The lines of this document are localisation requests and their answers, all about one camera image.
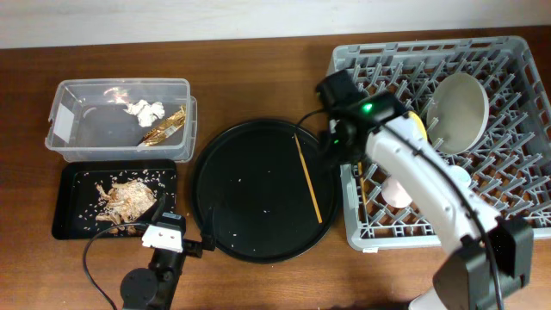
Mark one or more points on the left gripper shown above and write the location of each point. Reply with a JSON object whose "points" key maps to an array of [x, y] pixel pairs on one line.
{"points": [[195, 248]]}

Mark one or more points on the grey dishwasher rack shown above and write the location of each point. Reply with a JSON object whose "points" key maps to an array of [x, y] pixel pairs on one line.
{"points": [[509, 165]]}

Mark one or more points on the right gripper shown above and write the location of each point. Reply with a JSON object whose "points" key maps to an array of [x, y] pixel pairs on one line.
{"points": [[328, 136]]}

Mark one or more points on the white tissue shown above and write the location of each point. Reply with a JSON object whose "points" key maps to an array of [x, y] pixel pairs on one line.
{"points": [[146, 112]]}

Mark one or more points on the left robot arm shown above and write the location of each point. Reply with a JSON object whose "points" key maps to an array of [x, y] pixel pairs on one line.
{"points": [[154, 286]]}

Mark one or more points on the food scraps pile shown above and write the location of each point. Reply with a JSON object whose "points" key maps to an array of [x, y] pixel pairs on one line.
{"points": [[107, 198]]}

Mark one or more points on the grey round plate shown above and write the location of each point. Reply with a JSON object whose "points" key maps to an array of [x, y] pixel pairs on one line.
{"points": [[458, 114]]}

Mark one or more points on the clear plastic storage bin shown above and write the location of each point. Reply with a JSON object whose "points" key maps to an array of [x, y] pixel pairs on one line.
{"points": [[90, 122]]}

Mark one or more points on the pink plastic cup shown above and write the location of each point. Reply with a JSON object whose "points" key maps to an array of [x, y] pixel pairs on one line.
{"points": [[394, 194]]}

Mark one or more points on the black rectangular tray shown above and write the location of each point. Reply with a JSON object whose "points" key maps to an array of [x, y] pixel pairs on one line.
{"points": [[64, 212]]}

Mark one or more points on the wooden chopstick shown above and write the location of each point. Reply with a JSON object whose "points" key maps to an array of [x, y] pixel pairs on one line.
{"points": [[308, 180], [361, 182]]}

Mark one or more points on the round black serving tray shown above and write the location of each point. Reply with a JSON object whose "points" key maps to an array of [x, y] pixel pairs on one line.
{"points": [[252, 176]]}

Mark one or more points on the yellow bowl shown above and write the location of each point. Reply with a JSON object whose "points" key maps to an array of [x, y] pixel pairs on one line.
{"points": [[419, 124]]}

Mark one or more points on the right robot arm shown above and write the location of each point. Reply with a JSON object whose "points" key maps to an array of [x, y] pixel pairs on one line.
{"points": [[489, 256]]}

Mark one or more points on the blue plastic cup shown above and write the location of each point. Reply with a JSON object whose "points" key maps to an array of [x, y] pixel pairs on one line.
{"points": [[460, 175]]}

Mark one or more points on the gold snack wrapper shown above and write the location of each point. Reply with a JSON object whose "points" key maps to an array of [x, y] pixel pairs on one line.
{"points": [[165, 129]]}

